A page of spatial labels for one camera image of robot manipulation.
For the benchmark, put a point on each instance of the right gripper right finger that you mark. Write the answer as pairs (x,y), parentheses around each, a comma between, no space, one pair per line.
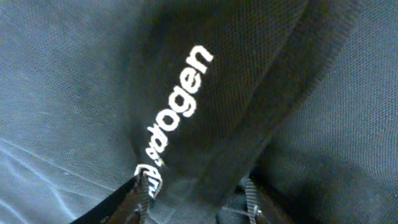
(262,209)

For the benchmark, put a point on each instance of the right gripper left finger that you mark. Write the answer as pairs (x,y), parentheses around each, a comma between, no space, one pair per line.
(127,205)

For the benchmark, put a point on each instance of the black polo shirt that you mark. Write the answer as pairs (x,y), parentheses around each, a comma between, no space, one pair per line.
(302,95)

